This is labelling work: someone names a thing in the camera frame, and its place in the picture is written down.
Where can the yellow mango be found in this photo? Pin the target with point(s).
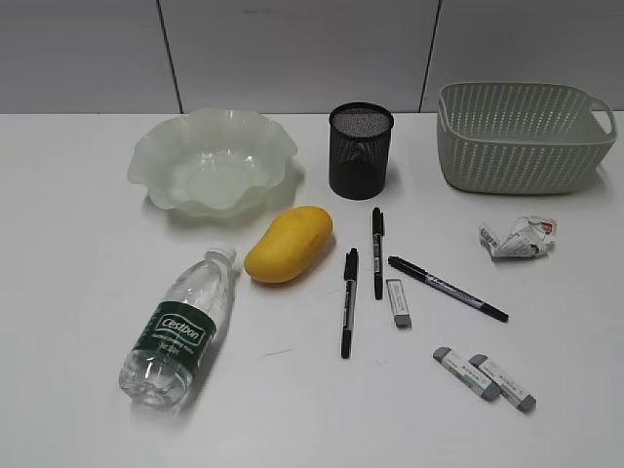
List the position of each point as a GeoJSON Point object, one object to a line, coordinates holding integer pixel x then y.
{"type": "Point", "coordinates": [292, 243]}

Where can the black marker pen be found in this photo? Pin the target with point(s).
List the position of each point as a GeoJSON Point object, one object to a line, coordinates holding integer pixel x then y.
{"type": "Point", "coordinates": [350, 277]}
{"type": "Point", "coordinates": [377, 232]}
{"type": "Point", "coordinates": [442, 286]}

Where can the grey white eraser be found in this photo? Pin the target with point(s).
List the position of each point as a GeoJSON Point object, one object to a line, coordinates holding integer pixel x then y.
{"type": "Point", "coordinates": [398, 303]}
{"type": "Point", "coordinates": [474, 379]}
{"type": "Point", "coordinates": [515, 393]}

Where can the clear water bottle green label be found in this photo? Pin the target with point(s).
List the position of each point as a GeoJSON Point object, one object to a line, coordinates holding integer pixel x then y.
{"type": "Point", "coordinates": [193, 313]}

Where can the waste paper ball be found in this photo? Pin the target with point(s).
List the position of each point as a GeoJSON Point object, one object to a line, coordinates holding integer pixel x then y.
{"type": "Point", "coordinates": [530, 236]}

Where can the black mesh pen holder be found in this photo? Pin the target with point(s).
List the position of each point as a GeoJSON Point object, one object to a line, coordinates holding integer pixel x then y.
{"type": "Point", "coordinates": [360, 138]}

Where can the frosted wavy glass plate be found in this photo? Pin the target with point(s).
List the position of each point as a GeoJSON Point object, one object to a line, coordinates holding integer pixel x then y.
{"type": "Point", "coordinates": [212, 162]}

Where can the pale green plastic basket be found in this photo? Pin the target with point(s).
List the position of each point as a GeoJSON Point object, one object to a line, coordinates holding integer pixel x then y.
{"type": "Point", "coordinates": [521, 138]}

